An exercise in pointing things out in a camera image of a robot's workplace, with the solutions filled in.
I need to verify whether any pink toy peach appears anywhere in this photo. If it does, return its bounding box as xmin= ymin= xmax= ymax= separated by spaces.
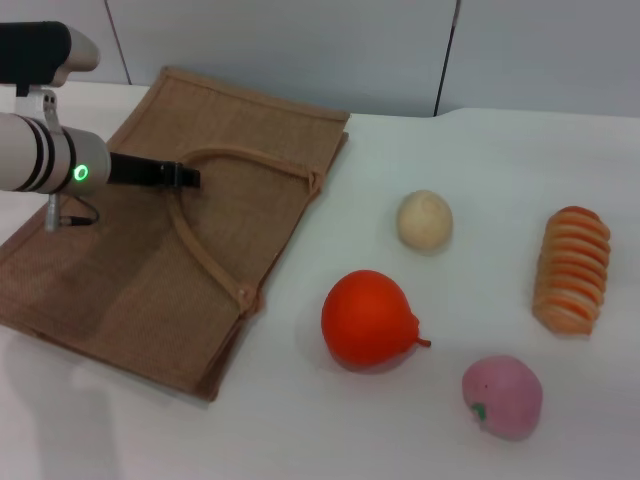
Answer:
xmin=460 ymin=354 xmax=544 ymax=442

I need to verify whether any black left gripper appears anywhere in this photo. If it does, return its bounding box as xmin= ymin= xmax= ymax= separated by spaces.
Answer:
xmin=107 ymin=152 xmax=202 ymax=190

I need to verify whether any black beige left wrist camera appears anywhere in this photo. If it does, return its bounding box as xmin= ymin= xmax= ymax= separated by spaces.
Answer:
xmin=0 ymin=20 xmax=101 ymax=97

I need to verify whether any thin dark background pole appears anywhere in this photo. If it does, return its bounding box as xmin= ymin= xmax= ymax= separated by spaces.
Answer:
xmin=433 ymin=0 xmax=464 ymax=117

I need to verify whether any orange toy fruit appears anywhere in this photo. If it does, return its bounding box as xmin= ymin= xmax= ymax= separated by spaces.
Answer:
xmin=321 ymin=269 xmax=433 ymax=374

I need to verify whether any brown jute handbag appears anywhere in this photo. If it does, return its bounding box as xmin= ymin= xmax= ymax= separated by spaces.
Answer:
xmin=0 ymin=64 xmax=351 ymax=404

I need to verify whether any beige round toy bun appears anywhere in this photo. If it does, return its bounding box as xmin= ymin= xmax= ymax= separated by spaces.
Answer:
xmin=396 ymin=189 xmax=454 ymax=256

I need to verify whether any sliced toy bread loaf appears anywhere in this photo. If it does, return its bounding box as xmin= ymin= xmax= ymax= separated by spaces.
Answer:
xmin=531 ymin=205 xmax=612 ymax=336

